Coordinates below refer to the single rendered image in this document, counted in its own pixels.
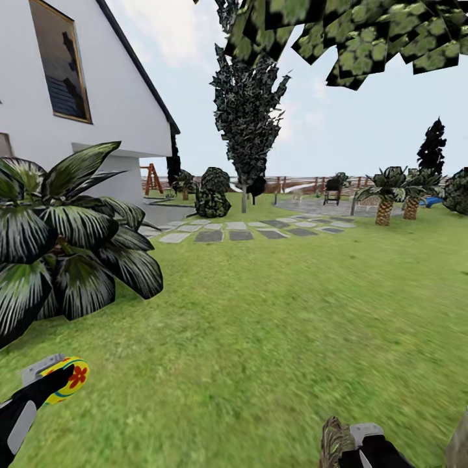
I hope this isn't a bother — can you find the wicker basket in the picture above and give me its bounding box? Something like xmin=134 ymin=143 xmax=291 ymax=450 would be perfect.
xmin=319 ymin=416 xmax=353 ymax=468

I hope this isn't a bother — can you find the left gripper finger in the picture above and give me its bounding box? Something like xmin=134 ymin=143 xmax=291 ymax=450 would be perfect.
xmin=63 ymin=364 xmax=75 ymax=379

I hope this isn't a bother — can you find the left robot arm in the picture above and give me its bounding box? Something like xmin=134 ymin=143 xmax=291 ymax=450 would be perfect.
xmin=0 ymin=352 xmax=75 ymax=468

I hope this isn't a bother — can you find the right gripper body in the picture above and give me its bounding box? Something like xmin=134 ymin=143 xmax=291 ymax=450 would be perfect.
xmin=341 ymin=448 xmax=363 ymax=468

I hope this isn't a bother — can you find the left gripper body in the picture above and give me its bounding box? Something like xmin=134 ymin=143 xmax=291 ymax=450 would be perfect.
xmin=12 ymin=368 xmax=68 ymax=405

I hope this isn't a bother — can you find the easter egg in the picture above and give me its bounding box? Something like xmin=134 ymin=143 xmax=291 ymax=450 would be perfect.
xmin=40 ymin=356 xmax=89 ymax=406

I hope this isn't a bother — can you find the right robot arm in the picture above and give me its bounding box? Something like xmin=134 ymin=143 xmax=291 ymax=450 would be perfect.
xmin=338 ymin=422 xmax=413 ymax=468

